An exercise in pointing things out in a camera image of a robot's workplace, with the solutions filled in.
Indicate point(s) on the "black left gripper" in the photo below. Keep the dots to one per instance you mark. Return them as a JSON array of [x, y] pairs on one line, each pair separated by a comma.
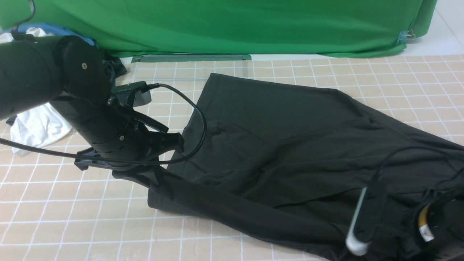
[[114, 137]]

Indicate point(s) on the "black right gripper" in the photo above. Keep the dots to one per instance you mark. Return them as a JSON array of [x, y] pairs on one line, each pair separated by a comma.
[[433, 229]]

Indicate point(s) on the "dark gray long-sleeve shirt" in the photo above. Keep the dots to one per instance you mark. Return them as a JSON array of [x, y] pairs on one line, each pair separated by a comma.
[[286, 164]]

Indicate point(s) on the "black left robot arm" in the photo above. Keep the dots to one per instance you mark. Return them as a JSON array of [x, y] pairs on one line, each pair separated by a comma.
[[68, 73]]

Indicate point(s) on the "white shirt in pile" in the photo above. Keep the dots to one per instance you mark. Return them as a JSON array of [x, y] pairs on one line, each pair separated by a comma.
[[42, 125]]

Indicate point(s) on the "dark gray shirt in pile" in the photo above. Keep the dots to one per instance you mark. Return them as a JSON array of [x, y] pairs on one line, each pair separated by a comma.
[[113, 66]]

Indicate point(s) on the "blue shirt in pile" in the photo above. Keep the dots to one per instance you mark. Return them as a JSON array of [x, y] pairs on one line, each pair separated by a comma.
[[47, 29]]

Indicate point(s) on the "checkered beige table mat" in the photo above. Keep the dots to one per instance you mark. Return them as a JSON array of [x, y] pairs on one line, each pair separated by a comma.
[[51, 211]]

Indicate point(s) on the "gray metal bar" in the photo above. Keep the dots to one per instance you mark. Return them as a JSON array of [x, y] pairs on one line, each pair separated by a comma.
[[189, 58]]

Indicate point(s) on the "blue binder clip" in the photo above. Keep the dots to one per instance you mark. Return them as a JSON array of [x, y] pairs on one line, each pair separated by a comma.
[[405, 37]]

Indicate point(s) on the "green backdrop cloth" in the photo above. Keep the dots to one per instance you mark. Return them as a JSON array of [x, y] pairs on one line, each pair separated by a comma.
[[335, 28]]

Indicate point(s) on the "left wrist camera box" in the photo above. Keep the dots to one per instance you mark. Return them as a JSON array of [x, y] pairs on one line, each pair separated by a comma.
[[133, 94]]

